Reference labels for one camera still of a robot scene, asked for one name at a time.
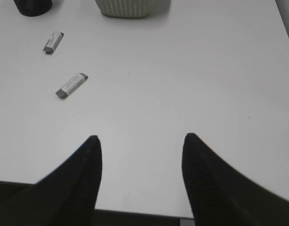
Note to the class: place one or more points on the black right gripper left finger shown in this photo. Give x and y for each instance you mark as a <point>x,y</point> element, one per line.
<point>65,197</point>

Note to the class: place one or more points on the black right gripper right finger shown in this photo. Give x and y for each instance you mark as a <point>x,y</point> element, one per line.
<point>219,195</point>

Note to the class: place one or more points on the grey white eraser top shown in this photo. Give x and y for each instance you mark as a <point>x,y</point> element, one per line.
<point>53,42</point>

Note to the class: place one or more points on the grey white eraser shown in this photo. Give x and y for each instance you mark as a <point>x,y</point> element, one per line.
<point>71,85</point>
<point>53,42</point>

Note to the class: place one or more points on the grey white eraser right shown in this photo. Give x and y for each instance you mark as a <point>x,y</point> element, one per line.
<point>71,85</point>

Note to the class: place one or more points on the black mesh pen holder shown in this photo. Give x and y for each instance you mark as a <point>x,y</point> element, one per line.
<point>33,7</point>

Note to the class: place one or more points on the pale green woven basket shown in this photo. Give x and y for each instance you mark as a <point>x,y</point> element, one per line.
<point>132,8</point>

